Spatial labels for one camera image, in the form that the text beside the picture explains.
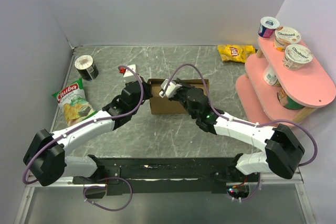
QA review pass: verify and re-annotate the brown cardboard box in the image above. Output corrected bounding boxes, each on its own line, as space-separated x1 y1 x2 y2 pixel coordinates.
148 79 207 115

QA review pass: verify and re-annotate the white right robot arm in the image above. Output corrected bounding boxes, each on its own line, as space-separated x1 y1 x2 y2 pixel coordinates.
160 79 305 182

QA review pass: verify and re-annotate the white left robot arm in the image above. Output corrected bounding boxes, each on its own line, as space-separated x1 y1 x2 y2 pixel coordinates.
23 79 152 186

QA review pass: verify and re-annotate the black can white lid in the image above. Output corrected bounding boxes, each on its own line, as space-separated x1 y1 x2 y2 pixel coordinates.
75 55 99 81

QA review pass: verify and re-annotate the yellow Lays chips bag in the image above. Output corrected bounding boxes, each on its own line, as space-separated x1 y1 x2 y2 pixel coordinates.
217 44 256 63

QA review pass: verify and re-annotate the green Chuba chips bag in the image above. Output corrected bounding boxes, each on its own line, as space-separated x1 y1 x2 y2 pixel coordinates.
52 78 97 126

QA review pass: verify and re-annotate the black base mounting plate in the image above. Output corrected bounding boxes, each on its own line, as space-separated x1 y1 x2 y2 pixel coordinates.
72 156 258 196

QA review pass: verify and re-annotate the pink three-tier shelf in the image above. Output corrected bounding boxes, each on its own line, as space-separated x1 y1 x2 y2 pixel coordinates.
235 37 335 124

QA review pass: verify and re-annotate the white cup middle shelf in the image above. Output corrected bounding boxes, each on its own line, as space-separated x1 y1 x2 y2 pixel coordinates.
263 65 281 87

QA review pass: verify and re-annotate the green can lower shelf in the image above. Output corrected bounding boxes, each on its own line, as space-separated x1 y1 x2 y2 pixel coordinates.
277 88 304 110

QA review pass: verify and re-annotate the purple white yogurt cup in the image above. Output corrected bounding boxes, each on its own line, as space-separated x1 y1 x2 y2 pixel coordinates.
258 16 280 39

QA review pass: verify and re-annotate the Chobani yogurt cup rear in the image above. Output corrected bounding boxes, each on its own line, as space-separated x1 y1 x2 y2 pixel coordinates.
274 26 301 51

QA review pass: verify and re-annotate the chobani yogurt cup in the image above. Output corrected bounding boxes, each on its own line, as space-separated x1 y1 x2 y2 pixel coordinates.
274 26 301 51
282 44 313 71

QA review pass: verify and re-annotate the Chobani yogurt cup front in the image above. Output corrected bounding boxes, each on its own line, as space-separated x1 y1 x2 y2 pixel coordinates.
282 44 313 71

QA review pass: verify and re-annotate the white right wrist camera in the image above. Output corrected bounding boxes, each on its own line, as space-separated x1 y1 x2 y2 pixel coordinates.
159 79 182 98

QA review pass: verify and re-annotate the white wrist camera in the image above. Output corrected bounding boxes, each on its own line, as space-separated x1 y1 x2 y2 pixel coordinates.
159 79 182 98
118 64 139 83

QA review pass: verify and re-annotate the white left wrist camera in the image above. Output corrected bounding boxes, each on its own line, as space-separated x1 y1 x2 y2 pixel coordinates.
118 64 139 83

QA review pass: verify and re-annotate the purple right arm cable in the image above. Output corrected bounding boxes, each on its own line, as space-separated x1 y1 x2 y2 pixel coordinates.
160 63 318 201

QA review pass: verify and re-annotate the aluminium rail frame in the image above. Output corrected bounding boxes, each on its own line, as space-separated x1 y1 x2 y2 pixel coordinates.
14 140 316 224

